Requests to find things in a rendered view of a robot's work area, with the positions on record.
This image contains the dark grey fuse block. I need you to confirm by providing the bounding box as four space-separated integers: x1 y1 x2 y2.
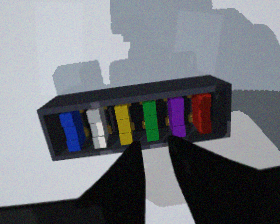
37 75 232 161

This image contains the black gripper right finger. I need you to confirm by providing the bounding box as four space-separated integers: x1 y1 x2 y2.
168 135 280 224

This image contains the purple fuse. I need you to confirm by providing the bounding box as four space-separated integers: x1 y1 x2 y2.
167 96 186 137

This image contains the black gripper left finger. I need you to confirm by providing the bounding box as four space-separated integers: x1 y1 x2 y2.
0 141 146 224

